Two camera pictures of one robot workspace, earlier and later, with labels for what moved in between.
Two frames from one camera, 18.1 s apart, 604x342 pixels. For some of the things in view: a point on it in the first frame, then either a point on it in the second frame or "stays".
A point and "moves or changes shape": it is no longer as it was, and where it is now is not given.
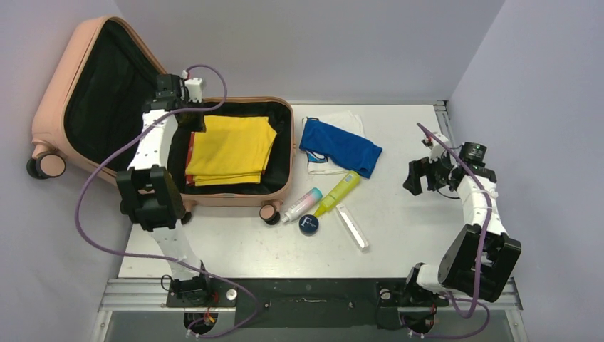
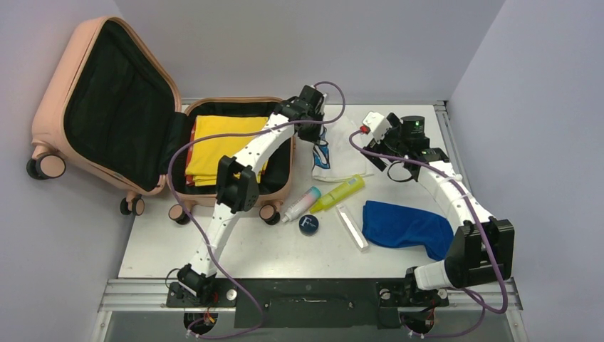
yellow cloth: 233,149 stays
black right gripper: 422,168 -> 395,130
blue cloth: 344,147 -> 409,227
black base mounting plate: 313,303 stays
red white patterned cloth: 189,179 stays
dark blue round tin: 308,224 stays
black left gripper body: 186,104 -> 315,115
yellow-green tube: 351,179 moves or changes shape
